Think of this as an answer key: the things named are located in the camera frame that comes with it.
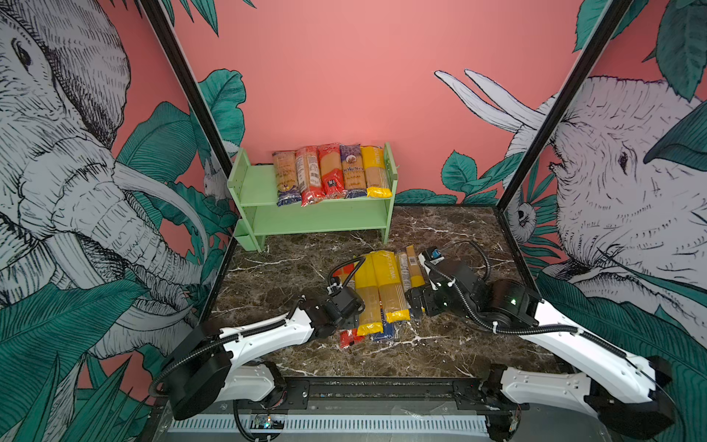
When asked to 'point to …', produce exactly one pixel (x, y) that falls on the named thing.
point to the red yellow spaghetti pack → (331, 168)
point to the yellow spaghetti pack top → (374, 170)
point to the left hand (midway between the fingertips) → (349, 311)
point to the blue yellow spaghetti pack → (284, 162)
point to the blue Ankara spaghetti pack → (353, 170)
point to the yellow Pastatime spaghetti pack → (392, 296)
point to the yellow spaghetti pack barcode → (367, 279)
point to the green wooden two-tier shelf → (252, 190)
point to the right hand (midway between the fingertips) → (416, 289)
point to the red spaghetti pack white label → (308, 174)
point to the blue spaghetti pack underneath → (388, 332)
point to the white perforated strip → (331, 424)
